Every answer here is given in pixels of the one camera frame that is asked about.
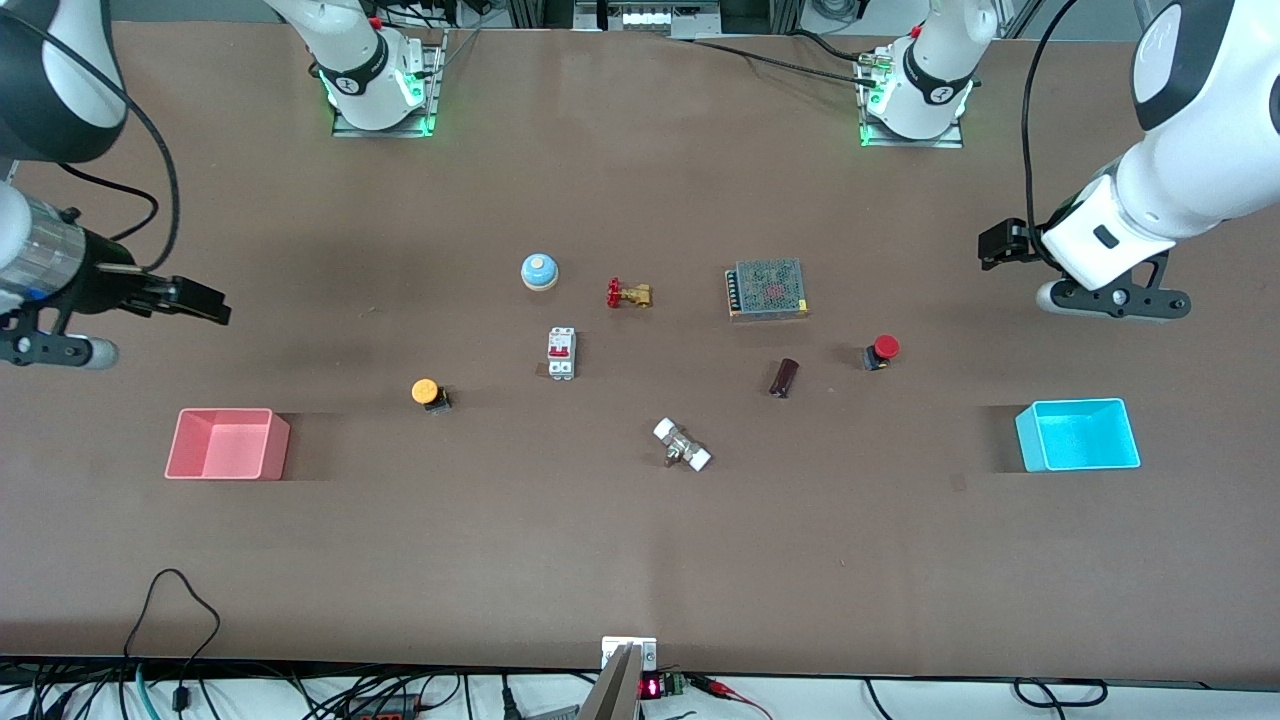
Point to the white red circuit breaker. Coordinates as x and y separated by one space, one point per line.
561 352

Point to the white metal bracket with beam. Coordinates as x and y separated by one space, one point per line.
612 690

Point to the cyan plastic box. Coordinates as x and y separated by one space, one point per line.
1080 440

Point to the red digit display module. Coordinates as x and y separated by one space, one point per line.
660 686

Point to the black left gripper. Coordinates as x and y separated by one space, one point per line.
1008 243

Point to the red clip lead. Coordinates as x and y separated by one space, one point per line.
720 688

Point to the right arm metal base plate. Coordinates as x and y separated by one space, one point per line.
432 100

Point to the silver valve white ends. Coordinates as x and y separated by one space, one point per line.
682 445

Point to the yellow push button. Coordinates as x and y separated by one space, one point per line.
425 391

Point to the blue dome bell button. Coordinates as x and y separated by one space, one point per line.
539 270

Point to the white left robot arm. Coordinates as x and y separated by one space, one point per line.
1200 170

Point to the red push button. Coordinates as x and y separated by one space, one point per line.
886 347

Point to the pink plastic box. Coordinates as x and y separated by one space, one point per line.
225 450

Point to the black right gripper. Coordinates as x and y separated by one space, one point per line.
98 281

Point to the metal mesh power supply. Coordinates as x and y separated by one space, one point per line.
768 290

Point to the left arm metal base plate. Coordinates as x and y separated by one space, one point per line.
955 140

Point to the orange black power strip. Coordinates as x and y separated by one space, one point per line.
385 708

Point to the dark brown cylinder capacitor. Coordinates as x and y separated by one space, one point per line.
784 377

